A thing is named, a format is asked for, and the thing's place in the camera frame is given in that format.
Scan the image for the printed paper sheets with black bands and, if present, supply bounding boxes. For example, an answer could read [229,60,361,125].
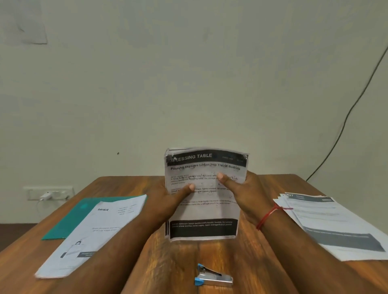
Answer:
[164,148,249,242]

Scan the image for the white plug with cable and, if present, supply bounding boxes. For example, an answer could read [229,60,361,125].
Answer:
[36,191,69,212]

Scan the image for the red thread wristband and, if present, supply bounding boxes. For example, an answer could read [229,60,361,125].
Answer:
[256,204,294,231]

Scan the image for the stack of printed paper sheets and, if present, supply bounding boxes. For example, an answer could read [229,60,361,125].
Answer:
[273,192,388,262]

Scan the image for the person's left hand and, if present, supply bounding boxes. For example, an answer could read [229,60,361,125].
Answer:
[145,179,196,225]

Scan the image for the person's right hand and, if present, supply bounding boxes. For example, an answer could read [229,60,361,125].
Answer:
[217,170,276,226]

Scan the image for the white printed paper sheet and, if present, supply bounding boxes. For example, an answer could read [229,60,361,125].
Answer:
[35,194,148,279]

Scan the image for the black wall cable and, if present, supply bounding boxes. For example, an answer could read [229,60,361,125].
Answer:
[306,45,388,182]

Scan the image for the green plastic folder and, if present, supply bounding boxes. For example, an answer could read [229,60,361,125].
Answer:
[41,195,143,240]

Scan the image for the person's right forearm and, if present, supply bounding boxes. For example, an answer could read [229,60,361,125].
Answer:
[257,209,388,294]

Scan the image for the white wall socket strip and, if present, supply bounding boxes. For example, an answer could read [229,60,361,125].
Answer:
[23,186,75,201]

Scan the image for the person's left forearm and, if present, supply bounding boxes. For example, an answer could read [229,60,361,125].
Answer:
[48,209,170,294]

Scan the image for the blue and silver stapler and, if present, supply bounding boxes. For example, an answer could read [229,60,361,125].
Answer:
[194,264,234,287]

